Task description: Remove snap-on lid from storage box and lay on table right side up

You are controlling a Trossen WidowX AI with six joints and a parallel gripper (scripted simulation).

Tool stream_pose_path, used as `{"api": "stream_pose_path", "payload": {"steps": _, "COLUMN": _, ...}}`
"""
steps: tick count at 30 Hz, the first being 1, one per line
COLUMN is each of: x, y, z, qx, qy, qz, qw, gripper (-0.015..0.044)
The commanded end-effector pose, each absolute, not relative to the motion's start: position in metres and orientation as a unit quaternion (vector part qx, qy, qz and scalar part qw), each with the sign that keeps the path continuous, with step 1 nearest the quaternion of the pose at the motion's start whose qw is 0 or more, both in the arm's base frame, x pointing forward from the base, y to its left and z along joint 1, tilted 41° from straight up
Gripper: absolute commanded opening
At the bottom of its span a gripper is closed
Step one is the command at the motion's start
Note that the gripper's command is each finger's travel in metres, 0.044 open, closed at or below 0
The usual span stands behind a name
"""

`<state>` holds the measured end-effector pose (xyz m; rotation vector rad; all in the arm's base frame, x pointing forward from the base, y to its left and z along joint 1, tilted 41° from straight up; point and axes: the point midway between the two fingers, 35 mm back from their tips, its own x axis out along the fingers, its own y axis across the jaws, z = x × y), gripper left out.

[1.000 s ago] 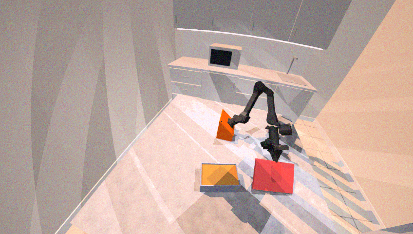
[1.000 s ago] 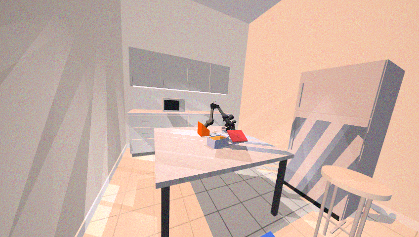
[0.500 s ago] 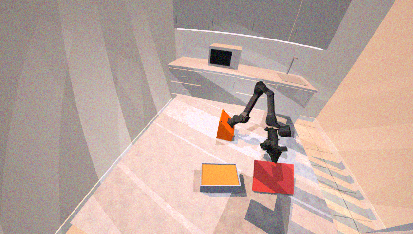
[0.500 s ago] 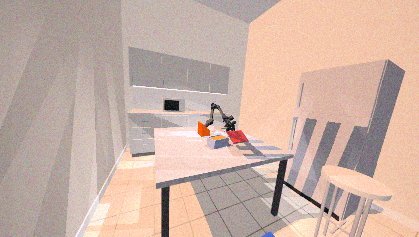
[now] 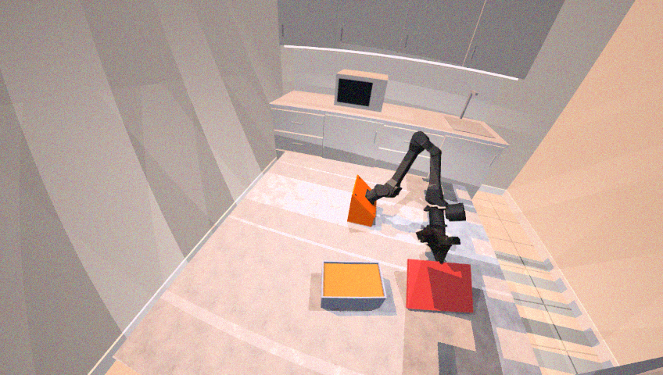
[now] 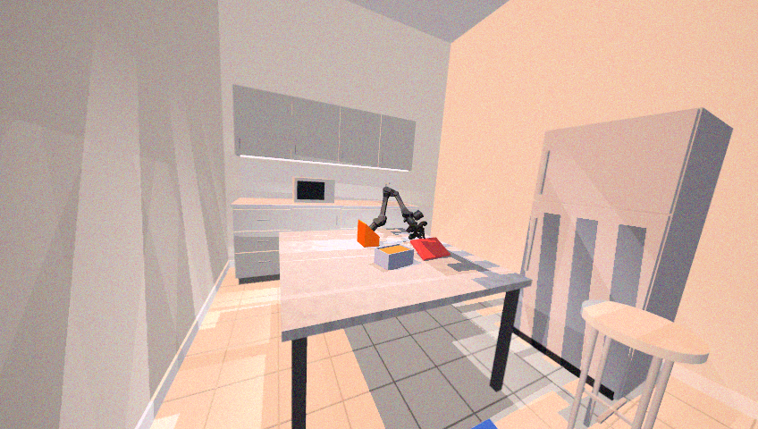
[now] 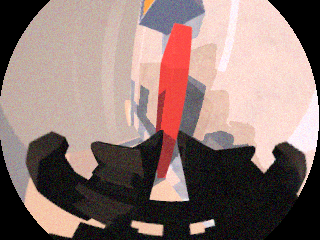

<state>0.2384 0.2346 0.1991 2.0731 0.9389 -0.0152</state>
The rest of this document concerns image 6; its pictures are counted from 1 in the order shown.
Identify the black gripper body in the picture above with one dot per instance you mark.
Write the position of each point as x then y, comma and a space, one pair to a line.
418, 226

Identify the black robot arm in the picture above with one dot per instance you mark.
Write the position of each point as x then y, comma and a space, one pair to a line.
408, 216

